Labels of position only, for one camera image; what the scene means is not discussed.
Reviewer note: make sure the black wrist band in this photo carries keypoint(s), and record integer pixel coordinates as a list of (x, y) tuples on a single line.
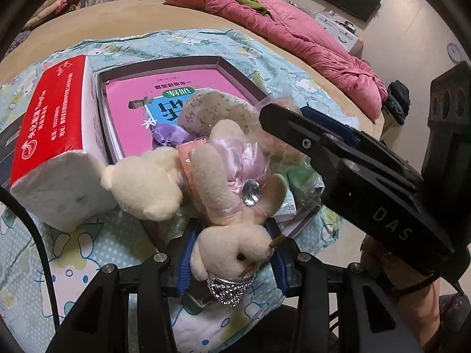
[(408, 291)]

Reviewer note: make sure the cream plush bear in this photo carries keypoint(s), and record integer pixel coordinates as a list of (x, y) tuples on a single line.
[(220, 176)]

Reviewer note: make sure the person's right forearm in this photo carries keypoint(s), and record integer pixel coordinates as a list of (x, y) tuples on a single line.
[(419, 320)]

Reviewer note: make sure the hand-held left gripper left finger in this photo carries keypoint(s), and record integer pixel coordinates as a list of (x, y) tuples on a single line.
[(186, 261)]

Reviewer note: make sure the black bag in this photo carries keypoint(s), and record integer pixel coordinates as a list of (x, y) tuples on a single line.
[(397, 101)]

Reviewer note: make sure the beige round bed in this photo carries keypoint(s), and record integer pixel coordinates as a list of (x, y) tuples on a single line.
[(128, 14)]

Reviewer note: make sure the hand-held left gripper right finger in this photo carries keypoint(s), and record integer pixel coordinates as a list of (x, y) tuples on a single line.
[(278, 264)]

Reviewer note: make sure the white floral cloth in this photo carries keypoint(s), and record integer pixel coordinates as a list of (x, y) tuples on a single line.
[(213, 106)]

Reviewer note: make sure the red tissue pack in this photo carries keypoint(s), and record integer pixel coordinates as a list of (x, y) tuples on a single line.
[(48, 117)]

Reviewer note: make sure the pile of folded clothes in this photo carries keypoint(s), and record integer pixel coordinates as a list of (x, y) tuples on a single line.
[(55, 3)]

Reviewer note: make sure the person's right hand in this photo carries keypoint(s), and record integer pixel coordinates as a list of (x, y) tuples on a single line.
[(379, 264)]

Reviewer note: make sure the green tissue packet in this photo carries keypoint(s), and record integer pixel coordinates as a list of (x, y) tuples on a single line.
[(303, 180)]

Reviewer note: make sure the white drawer cabinet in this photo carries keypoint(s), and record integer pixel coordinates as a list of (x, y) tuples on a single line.
[(342, 31)]

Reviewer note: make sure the light blue cartoon printed blanket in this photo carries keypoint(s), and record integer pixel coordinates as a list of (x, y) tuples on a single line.
[(73, 264)]

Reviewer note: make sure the pink quilt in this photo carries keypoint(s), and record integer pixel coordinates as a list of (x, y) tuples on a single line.
[(294, 33)]

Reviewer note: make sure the round wall clock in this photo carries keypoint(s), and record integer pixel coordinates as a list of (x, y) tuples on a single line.
[(454, 52)]

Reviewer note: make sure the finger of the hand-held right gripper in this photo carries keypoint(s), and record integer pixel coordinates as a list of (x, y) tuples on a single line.
[(331, 123), (294, 128)]

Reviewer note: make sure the dark blue box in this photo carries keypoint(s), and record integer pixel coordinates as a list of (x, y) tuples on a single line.
[(8, 141)]

